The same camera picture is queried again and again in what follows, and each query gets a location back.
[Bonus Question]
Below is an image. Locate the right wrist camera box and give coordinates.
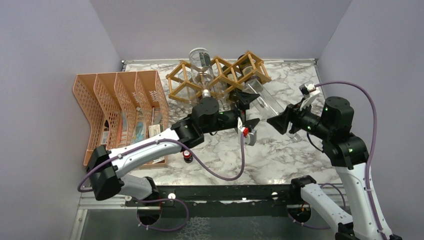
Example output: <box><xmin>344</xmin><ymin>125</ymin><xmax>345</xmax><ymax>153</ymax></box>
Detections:
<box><xmin>299</xmin><ymin>81</ymin><xmax>321</xmax><ymax>110</ymax></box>

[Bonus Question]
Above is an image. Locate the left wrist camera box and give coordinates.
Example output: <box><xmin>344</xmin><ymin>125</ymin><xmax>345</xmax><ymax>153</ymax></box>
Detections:
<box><xmin>237</xmin><ymin>119</ymin><xmax>257</xmax><ymax>146</ymax></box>

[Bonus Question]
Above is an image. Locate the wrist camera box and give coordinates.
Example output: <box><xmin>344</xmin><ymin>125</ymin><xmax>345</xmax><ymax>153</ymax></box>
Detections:
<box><xmin>299</xmin><ymin>81</ymin><xmax>321</xmax><ymax>110</ymax></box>
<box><xmin>237</xmin><ymin>119</ymin><xmax>257</xmax><ymax>146</ymax></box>

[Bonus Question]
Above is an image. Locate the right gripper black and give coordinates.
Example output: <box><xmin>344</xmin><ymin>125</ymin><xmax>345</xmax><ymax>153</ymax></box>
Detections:
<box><xmin>268</xmin><ymin>96</ymin><xmax>333</xmax><ymax>140</ymax></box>

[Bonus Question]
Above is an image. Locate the small red capped jar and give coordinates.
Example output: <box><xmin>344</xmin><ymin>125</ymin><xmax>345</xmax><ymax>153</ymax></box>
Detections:
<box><xmin>182</xmin><ymin>150</ymin><xmax>193</xmax><ymax>164</ymax></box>

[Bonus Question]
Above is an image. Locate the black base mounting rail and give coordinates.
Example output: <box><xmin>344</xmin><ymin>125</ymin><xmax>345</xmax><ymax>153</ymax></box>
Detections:
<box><xmin>125</xmin><ymin>184</ymin><xmax>312</xmax><ymax>222</ymax></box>

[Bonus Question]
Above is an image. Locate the peach plastic file organizer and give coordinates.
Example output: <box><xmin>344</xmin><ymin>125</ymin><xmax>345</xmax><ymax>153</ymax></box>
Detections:
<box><xmin>73</xmin><ymin>70</ymin><xmax>169</xmax><ymax>166</ymax></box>

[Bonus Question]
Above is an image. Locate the round clear glass decanter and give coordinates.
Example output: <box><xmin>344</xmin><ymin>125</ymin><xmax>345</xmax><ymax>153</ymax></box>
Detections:
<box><xmin>188</xmin><ymin>47</ymin><xmax>214</xmax><ymax>98</ymax></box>

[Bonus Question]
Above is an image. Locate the wooden lattice wine rack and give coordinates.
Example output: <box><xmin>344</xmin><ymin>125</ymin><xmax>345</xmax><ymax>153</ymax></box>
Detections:
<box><xmin>166</xmin><ymin>50</ymin><xmax>272</xmax><ymax>105</ymax></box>

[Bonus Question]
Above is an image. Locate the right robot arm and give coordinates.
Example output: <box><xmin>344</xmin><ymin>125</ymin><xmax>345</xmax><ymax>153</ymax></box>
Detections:
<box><xmin>267</xmin><ymin>96</ymin><xmax>401</xmax><ymax>240</ymax></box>

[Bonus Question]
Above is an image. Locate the white card box in organizer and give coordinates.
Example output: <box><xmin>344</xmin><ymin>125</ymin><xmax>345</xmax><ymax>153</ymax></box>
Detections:
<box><xmin>148</xmin><ymin>124</ymin><xmax>163</xmax><ymax>138</ymax></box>

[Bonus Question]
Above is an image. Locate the tall clear glass bottle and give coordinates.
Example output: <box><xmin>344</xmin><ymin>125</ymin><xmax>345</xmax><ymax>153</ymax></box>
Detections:
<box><xmin>211</xmin><ymin>81</ymin><xmax>231</xmax><ymax>111</ymax></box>

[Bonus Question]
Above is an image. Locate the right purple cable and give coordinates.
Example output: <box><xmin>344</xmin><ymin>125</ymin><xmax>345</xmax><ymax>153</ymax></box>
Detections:
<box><xmin>314</xmin><ymin>81</ymin><xmax>387</xmax><ymax>240</ymax></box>

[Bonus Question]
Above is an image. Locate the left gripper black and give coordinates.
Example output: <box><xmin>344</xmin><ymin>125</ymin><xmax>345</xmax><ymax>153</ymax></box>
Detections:
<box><xmin>202</xmin><ymin>92</ymin><xmax>260</xmax><ymax>134</ymax></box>

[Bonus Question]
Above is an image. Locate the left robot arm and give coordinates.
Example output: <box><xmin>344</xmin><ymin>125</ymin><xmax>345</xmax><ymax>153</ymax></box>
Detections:
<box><xmin>78</xmin><ymin>91</ymin><xmax>259</xmax><ymax>206</ymax></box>

